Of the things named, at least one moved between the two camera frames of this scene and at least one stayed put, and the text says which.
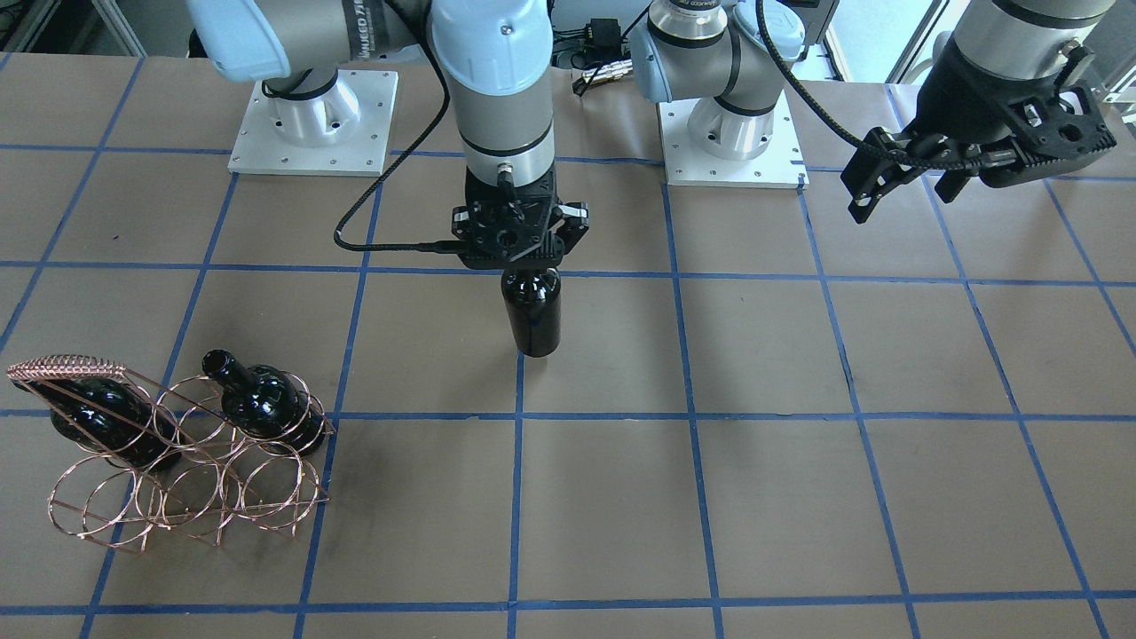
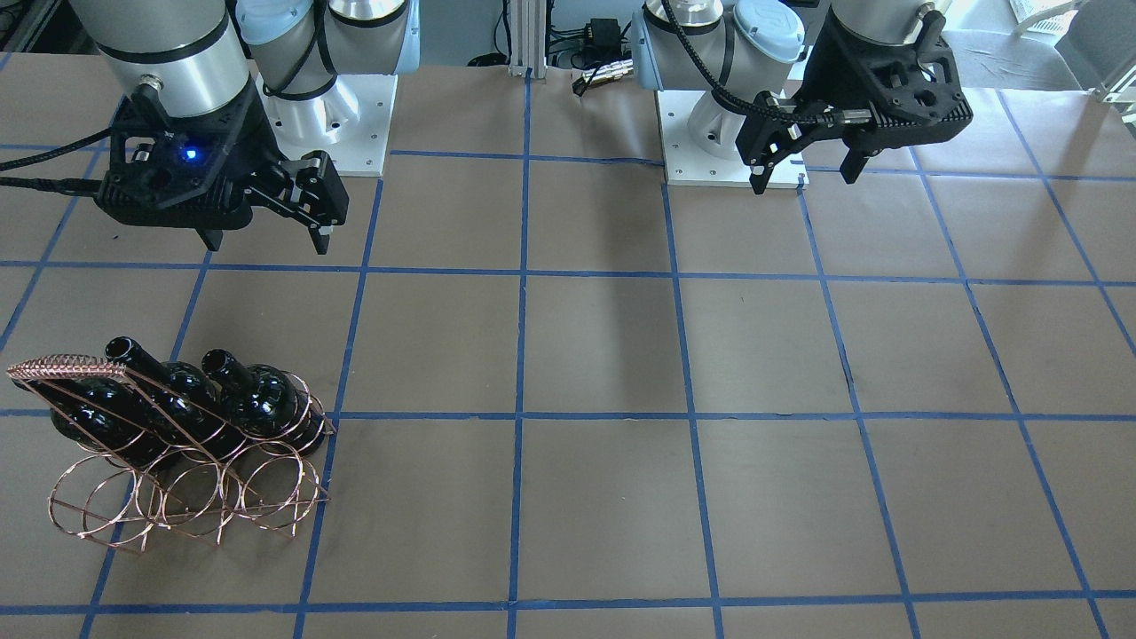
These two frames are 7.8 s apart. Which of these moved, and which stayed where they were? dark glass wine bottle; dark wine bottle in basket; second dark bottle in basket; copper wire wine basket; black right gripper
Moved: black right gripper; dark glass wine bottle
Stayed: dark wine bottle in basket; copper wire wine basket; second dark bottle in basket
